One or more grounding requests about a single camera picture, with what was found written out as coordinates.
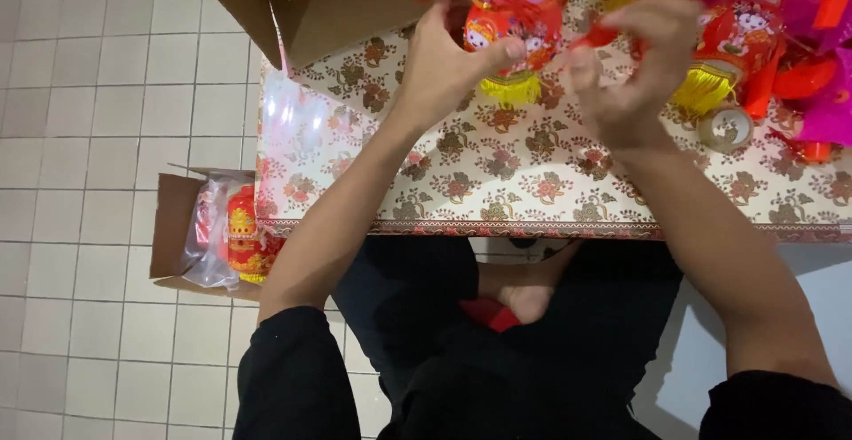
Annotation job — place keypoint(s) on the person's black trousers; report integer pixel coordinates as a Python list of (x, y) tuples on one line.
[(586, 360)]

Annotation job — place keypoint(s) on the clear plastic bag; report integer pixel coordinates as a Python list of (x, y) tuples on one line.
[(210, 240)]

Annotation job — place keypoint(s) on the person's black shirt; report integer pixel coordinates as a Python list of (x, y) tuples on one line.
[(293, 387)]

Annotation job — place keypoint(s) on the heap of pink paper decorations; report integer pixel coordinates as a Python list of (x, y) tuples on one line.
[(825, 111)]

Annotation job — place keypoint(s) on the person's right hand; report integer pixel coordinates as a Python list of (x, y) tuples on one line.
[(642, 104)]

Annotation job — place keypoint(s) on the red and gold lantern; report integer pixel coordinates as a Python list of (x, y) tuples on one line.
[(247, 234)]

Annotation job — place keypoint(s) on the red lantern with cartoon faces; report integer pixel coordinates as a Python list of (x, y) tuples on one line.
[(739, 41), (526, 27)]

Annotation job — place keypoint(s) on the red plastic strip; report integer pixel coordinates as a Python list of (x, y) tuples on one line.
[(592, 37)]

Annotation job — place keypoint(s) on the small open cardboard box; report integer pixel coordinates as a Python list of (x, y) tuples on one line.
[(170, 227)]

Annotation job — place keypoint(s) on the small red plastic piece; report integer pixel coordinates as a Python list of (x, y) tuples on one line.
[(813, 151)]

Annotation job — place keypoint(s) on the floral tablecloth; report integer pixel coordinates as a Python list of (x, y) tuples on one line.
[(532, 174)]

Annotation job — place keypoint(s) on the red slipper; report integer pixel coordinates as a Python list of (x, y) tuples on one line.
[(489, 313)]

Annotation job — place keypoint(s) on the large open cardboard box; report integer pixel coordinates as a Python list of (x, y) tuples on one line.
[(346, 7)]

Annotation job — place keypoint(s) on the person's bare foot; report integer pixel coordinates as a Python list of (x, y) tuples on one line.
[(529, 287)]

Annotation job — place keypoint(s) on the person's left hand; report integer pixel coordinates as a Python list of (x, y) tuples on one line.
[(436, 74)]

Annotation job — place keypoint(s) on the clear tape roll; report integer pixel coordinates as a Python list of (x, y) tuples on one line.
[(725, 128)]

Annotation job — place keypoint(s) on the flat red plastic lantern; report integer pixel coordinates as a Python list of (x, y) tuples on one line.
[(802, 77)]

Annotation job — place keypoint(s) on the shiny clear plastic wrap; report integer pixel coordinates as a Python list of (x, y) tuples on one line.
[(299, 120)]

